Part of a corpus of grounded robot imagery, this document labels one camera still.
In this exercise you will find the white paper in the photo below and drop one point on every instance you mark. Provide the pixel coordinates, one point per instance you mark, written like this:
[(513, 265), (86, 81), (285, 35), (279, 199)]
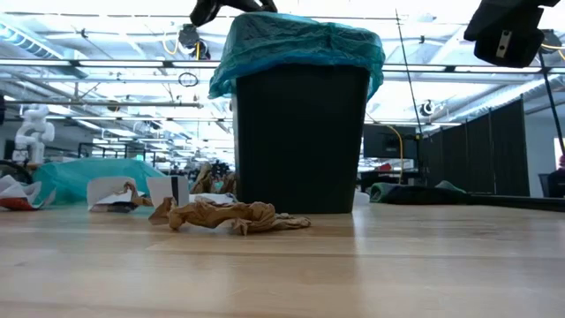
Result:
[(360, 198)]

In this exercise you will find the black partition wall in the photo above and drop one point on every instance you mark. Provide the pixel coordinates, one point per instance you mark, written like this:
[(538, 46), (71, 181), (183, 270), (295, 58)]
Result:
[(485, 154)]

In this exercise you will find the white paper ball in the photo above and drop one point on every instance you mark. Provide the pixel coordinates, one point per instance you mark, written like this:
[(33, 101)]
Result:
[(216, 198)]

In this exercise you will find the black metal table frame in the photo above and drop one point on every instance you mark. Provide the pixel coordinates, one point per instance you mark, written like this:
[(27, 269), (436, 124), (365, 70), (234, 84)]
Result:
[(521, 202)]

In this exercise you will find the black plastic trash bin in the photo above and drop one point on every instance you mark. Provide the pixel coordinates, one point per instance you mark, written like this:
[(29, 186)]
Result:
[(300, 141)]

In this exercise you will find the grey ceiling pipe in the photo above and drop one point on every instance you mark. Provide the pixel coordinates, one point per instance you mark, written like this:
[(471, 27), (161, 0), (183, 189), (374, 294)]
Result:
[(110, 104)]

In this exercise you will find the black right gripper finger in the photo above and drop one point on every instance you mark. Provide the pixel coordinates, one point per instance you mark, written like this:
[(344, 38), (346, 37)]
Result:
[(476, 22), (516, 44)]

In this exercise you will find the black fabric glove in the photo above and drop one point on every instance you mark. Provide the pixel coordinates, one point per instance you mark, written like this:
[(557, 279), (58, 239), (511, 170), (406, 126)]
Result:
[(419, 195)]

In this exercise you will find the black thin pole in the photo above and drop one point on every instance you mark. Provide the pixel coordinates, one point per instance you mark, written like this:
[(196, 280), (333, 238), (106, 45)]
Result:
[(553, 95)]

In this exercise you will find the person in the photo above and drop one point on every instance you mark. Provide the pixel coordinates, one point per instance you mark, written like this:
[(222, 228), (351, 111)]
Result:
[(557, 176)]

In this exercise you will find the teal plastic trash bag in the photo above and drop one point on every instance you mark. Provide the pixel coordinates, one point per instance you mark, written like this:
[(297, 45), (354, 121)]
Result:
[(300, 44), (88, 172)]

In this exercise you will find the black computer monitor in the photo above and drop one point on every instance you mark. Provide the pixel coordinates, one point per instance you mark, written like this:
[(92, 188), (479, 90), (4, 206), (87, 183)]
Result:
[(388, 141)]

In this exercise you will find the white robot figure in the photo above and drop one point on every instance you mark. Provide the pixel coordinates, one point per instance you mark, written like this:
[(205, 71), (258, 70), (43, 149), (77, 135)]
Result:
[(33, 132)]

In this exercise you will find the long ceiling light strip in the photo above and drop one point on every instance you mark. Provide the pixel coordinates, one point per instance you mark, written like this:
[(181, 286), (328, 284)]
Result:
[(132, 64)]

